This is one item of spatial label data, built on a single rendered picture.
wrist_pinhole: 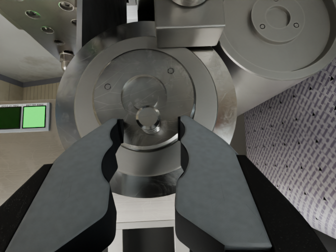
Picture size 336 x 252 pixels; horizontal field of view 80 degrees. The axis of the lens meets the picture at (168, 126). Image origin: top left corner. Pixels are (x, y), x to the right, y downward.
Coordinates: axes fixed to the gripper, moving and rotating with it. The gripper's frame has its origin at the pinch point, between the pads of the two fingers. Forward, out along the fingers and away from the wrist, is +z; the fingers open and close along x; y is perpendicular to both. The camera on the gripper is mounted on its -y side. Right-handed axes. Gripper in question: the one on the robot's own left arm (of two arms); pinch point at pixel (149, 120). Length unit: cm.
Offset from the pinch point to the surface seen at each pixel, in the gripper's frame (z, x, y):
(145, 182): 0.3, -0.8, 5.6
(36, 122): 32.5, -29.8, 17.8
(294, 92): 12.4, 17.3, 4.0
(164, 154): 1.3, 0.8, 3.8
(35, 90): 305, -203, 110
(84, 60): 6.8, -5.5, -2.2
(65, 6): 31.1, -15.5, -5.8
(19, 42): 230, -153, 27
